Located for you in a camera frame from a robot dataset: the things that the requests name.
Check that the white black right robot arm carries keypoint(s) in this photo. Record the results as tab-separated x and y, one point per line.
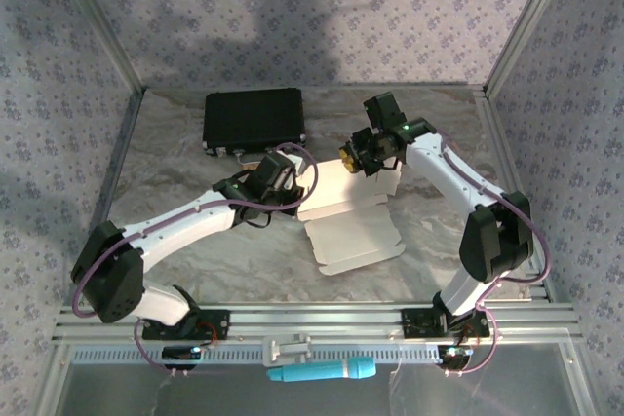
458	177

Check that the right black controller board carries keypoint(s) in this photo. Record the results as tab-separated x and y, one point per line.
456	360

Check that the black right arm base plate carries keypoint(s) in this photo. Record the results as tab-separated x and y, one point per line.
414	323

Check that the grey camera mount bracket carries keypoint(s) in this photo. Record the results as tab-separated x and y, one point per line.
287	350

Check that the aluminium left corner post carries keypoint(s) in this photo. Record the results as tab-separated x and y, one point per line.
101	16

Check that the black hard case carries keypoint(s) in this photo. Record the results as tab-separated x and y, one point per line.
253	119

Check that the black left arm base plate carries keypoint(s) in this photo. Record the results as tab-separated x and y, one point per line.
222	323

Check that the aluminium right corner post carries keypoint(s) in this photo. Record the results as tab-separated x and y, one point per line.
528	16

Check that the left black controller board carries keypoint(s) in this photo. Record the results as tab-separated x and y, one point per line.
178	352

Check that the white paper box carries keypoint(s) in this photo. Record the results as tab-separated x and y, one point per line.
351	240

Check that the aluminium right side rail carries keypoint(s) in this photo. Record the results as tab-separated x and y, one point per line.
492	133

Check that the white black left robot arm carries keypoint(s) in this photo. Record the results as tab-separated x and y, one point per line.
185	221

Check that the black controller board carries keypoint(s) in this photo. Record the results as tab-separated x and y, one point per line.
178	352
456	360

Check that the cyan marker pen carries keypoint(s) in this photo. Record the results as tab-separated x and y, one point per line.
322	369

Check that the aluminium corner post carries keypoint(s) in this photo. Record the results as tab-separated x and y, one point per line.
101	16
528	16

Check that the aluminium front frame rail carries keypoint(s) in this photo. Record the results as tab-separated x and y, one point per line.
317	316

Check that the aluminium left side rail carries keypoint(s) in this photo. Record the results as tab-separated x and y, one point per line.
122	143

